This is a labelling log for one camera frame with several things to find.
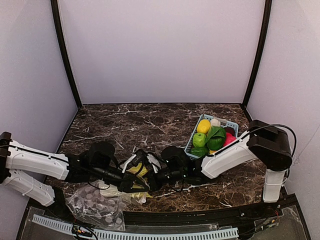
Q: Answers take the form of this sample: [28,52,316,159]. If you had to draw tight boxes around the green apple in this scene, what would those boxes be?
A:
[192,132,207,148]

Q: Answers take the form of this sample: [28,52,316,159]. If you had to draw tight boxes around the left black frame post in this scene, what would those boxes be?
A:
[50,0,83,110]

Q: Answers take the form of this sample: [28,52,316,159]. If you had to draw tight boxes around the green leafy vegetable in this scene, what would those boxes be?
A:
[205,126,226,151]

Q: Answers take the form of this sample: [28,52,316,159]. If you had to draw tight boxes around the right black frame post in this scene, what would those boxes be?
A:
[241,0,273,110]

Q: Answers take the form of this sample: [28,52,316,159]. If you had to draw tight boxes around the green bell pepper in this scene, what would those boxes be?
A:
[189,146,210,158]

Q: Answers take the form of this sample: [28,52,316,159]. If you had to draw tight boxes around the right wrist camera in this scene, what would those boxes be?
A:
[146,152,162,174]

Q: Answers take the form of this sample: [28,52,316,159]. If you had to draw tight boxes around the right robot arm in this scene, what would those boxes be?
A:
[143,119,296,204]

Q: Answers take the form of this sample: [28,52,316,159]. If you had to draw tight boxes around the yellow lemon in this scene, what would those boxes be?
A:
[196,119,211,135]

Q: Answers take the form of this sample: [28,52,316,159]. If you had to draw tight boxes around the yellow white napa cabbage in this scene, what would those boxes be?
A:
[99,161,154,200]

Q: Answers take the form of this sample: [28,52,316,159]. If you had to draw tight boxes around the black frame post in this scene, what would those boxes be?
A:
[50,0,83,110]
[241,0,273,110]

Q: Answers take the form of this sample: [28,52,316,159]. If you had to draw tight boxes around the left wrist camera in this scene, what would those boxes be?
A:
[122,149,147,173]

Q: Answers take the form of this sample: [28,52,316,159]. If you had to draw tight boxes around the red apple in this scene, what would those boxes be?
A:
[222,132,237,147]

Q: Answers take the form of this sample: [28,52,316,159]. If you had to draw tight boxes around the clear zip top bag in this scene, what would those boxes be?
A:
[66,166,147,231]

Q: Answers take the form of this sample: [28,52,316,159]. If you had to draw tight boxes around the black front rail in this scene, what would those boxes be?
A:
[123,193,298,228]

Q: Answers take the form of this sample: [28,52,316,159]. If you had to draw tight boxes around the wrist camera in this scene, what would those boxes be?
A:
[146,152,162,174]
[122,149,147,173]

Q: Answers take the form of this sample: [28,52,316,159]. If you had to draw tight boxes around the white garlic bulb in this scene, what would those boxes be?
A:
[210,118,221,127]

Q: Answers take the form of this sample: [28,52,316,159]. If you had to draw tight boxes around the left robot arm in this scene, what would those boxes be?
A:
[0,131,150,207]

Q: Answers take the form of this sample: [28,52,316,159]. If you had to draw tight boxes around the white slotted cable duct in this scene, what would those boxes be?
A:
[32,214,239,240]

